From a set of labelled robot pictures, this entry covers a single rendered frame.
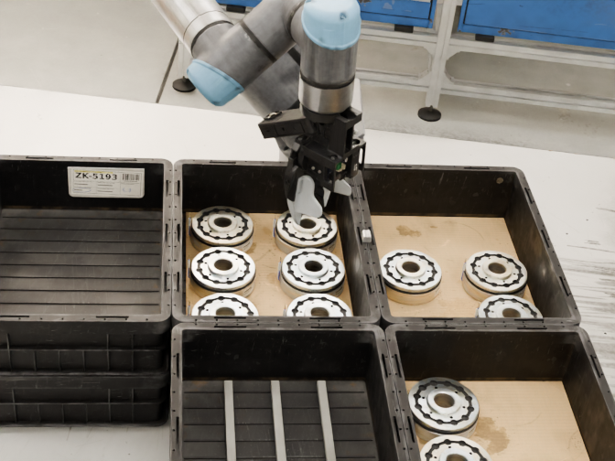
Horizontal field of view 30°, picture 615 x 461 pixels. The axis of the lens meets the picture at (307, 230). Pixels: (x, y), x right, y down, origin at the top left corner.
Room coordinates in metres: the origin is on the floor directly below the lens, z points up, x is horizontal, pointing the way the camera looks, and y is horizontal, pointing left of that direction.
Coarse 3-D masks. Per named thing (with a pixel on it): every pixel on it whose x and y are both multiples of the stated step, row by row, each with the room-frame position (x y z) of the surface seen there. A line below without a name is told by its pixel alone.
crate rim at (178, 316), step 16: (192, 160) 1.57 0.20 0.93; (208, 160) 1.57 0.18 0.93; (224, 160) 1.58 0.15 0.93; (240, 160) 1.58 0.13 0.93; (176, 176) 1.52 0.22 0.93; (176, 192) 1.47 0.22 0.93; (352, 192) 1.53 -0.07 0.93; (176, 208) 1.43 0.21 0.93; (352, 208) 1.49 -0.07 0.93; (176, 224) 1.39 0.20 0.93; (176, 240) 1.35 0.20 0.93; (176, 256) 1.31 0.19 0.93; (368, 256) 1.37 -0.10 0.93; (176, 272) 1.28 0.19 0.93; (368, 272) 1.33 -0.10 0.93; (176, 288) 1.24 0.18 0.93; (368, 288) 1.29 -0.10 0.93; (176, 304) 1.21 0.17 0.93; (368, 304) 1.26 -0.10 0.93; (176, 320) 1.18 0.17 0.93; (192, 320) 1.18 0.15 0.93; (208, 320) 1.18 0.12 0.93; (224, 320) 1.19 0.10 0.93; (240, 320) 1.19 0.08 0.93; (256, 320) 1.20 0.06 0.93; (272, 320) 1.20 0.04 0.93; (288, 320) 1.20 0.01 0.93; (304, 320) 1.21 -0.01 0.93; (320, 320) 1.21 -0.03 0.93; (336, 320) 1.21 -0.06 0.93; (352, 320) 1.22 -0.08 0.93; (368, 320) 1.22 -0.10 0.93
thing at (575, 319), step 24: (384, 168) 1.61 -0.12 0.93; (408, 168) 1.61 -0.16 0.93; (432, 168) 1.62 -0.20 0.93; (456, 168) 1.63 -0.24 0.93; (480, 168) 1.64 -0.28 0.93; (504, 168) 1.65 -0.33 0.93; (360, 192) 1.53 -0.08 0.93; (528, 192) 1.58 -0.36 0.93; (552, 264) 1.40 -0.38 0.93; (384, 288) 1.30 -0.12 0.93; (384, 312) 1.24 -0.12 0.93; (576, 312) 1.29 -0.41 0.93
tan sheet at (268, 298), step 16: (256, 224) 1.54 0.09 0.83; (272, 224) 1.55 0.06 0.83; (256, 240) 1.50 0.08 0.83; (272, 240) 1.51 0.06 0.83; (192, 256) 1.44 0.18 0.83; (256, 256) 1.46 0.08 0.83; (272, 256) 1.46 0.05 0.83; (336, 256) 1.48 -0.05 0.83; (256, 272) 1.42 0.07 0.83; (272, 272) 1.42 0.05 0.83; (256, 288) 1.38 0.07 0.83; (272, 288) 1.38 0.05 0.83; (192, 304) 1.32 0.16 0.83; (256, 304) 1.34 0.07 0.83; (272, 304) 1.35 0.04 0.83; (288, 304) 1.35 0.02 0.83
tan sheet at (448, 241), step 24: (384, 216) 1.61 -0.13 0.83; (408, 216) 1.61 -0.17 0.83; (384, 240) 1.54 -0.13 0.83; (408, 240) 1.55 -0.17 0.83; (432, 240) 1.55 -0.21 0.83; (456, 240) 1.56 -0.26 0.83; (480, 240) 1.57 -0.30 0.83; (504, 240) 1.58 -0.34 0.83; (456, 264) 1.49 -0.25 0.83; (456, 288) 1.43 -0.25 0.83; (528, 288) 1.45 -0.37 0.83; (408, 312) 1.36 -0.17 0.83; (432, 312) 1.37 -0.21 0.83; (456, 312) 1.37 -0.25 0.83
